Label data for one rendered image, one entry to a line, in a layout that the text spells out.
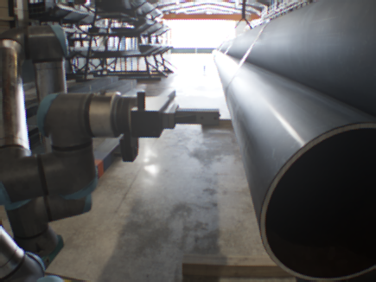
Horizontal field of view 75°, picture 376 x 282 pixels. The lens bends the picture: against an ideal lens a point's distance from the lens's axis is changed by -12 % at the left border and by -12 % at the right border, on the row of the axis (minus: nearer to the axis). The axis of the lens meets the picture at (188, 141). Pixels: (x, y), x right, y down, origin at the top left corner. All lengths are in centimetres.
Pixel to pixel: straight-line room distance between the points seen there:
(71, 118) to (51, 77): 49
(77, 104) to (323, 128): 43
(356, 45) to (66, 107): 47
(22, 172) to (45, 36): 56
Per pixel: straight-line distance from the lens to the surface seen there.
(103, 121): 52
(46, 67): 102
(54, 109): 56
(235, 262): 185
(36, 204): 112
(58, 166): 59
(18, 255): 70
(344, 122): 22
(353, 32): 27
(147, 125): 47
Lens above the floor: 136
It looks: 19 degrees down
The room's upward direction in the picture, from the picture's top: straight up
